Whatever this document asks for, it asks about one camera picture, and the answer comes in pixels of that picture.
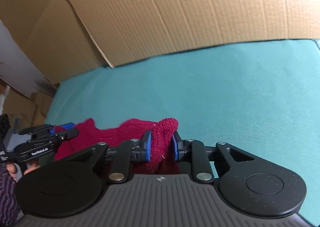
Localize large cardboard sheet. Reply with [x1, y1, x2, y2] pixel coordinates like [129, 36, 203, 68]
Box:
[1, 0, 319, 84]

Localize red knit sweater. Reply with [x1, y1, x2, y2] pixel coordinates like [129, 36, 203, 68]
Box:
[54, 118, 180, 174]

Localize green table cloth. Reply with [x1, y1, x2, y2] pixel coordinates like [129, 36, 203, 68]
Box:
[47, 40, 319, 225]

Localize left hand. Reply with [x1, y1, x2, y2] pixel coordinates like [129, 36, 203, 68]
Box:
[6, 159, 40, 182]

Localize striped sleeve forearm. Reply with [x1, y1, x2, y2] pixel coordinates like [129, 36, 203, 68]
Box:
[0, 165, 21, 226]

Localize stacked cardboard boxes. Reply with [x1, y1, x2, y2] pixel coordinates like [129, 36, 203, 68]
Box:
[1, 85, 53, 129]

